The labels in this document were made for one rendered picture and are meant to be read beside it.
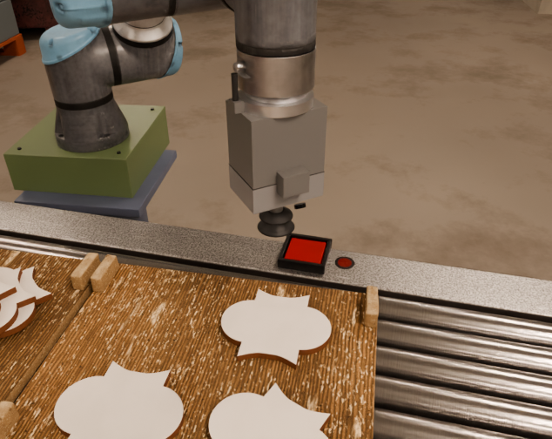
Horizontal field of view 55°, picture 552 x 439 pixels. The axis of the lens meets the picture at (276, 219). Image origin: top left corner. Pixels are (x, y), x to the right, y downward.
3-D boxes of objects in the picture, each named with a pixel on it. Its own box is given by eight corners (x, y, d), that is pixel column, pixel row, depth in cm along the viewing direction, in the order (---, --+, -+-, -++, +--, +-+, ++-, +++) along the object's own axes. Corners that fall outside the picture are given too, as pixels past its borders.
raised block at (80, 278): (91, 265, 83) (88, 250, 81) (103, 266, 82) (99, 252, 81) (72, 290, 78) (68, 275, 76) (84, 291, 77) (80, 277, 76)
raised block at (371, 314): (365, 298, 76) (366, 283, 75) (378, 300, 76) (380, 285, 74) (363, 327, 71) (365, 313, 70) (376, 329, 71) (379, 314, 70)
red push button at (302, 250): (291, 243, 91) (291, 237, 90) (326, 248, 89) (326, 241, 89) (283, 265, 86) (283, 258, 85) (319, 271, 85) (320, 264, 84)
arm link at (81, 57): (49, 88, 112) (30, 21, 104) (113, 77, 116) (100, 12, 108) (56, 108, 103) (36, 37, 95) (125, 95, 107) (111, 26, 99)
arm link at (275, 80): (331, 50, 49) (250, 64, 46) (328, 98, 51) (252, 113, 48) (292, 31, 54) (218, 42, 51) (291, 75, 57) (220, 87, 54)
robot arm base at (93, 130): (70, 121, 121) (59, 79, 116) (137, 120, 121) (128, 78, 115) (45, 152, 109) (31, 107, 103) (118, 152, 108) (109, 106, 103)
